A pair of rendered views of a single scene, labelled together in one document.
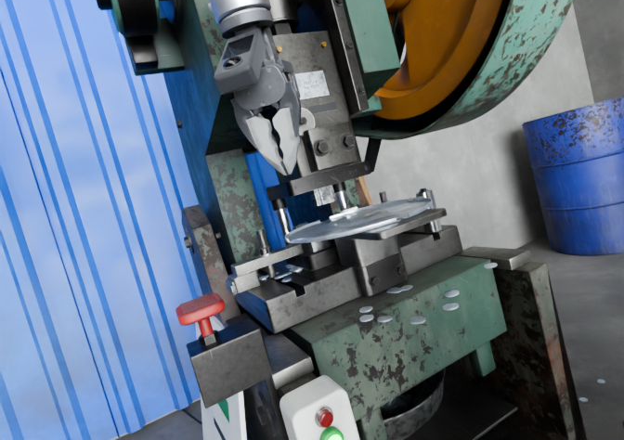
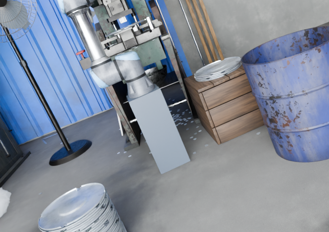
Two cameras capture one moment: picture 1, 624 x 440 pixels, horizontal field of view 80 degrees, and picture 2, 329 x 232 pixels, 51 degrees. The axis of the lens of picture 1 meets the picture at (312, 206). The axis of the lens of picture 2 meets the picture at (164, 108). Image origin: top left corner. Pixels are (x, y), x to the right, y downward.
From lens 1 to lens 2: 1.93 m
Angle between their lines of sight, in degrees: 30
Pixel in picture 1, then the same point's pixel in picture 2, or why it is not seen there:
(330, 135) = (114, 4)
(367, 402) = not seen: hidden behind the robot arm
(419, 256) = (144, 37)
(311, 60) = not seen: outside the picture
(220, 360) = (84, 61)
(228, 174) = (101, 13)
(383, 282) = (129, 45)
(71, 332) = (78, 71)
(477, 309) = (154, 52)
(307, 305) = (110, 52)
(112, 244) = not seen: hidden behind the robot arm
